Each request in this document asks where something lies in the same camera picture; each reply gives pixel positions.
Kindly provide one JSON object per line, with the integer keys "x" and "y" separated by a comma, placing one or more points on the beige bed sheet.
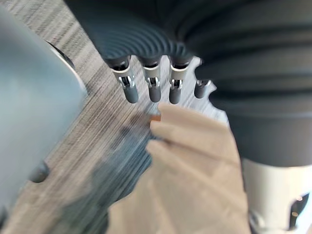
{"x": 190, "y": 175}

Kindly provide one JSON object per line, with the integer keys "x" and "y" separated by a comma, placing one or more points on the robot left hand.
{"x": 219, "y": 48}

